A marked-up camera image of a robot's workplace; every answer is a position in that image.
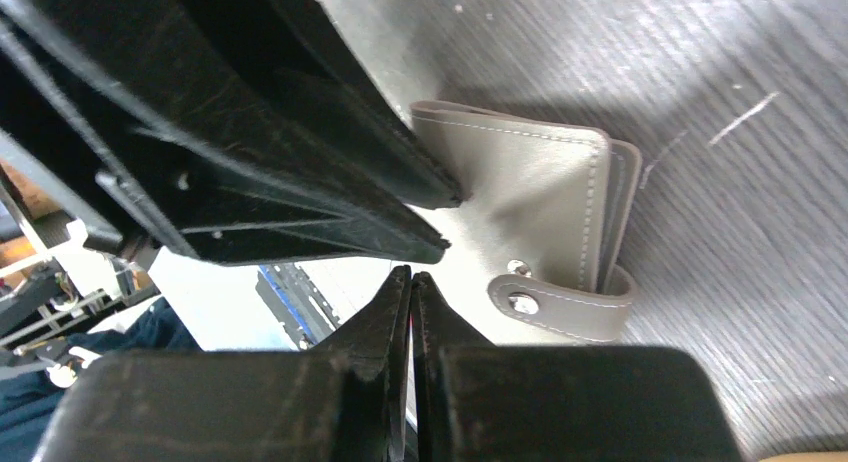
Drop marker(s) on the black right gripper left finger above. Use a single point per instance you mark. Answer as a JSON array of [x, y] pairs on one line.
[[342, 400]]

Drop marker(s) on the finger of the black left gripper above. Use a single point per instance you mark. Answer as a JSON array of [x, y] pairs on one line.
[[290, 53], [127, 116]]

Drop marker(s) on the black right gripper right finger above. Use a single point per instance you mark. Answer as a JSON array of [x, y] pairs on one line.
[[477, 401]]

